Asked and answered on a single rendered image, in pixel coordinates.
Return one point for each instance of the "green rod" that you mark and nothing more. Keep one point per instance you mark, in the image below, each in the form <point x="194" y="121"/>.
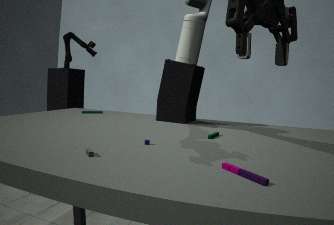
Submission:
<point x="213" y="135"/>

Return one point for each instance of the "magenta rod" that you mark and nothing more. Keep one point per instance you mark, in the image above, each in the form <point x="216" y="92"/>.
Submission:
<point x="234" y="169"/>
<point x="226" y="166"/>

